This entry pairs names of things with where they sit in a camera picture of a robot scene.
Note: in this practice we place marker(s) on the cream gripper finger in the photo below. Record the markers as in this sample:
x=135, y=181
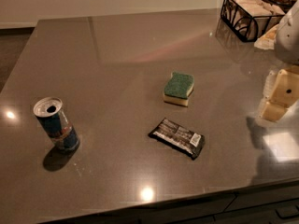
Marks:
x=280, y=92

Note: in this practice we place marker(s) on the red bull can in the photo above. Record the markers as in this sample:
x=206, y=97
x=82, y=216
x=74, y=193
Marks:
x=50, y=113

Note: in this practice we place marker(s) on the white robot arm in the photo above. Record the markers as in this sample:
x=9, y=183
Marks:
x=286, y=44

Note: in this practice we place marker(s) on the crumpled white wrapper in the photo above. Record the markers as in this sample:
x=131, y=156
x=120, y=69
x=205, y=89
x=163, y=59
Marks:
x=267, y=40

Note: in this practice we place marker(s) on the white napkins in basket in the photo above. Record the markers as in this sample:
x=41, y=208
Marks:
x=255, y=11

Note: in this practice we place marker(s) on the black candy bar wrapper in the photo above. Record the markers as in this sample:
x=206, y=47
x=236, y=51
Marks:
x=178, y=137

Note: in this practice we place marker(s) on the green yellow sponge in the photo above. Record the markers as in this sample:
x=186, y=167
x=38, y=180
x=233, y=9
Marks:
x=178, y=89

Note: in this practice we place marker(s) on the drawer handle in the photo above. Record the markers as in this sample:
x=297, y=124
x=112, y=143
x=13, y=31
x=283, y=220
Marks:
x=288, y=212

